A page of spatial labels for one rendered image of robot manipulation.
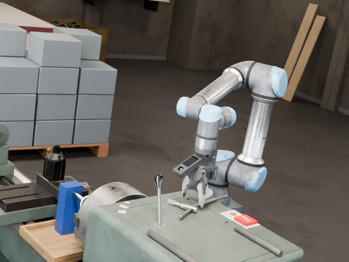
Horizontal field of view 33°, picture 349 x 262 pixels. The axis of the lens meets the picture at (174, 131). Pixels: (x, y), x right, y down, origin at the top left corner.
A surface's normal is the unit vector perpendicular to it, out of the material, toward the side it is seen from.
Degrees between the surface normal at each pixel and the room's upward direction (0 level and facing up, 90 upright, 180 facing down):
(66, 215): 90
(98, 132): 90
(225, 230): 0
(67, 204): 90
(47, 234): 0
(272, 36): 90
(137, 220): 0
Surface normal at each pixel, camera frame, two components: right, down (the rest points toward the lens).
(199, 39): 0.56, 0.32
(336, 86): -0.82, 0.04
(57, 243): 0.15, -0.95
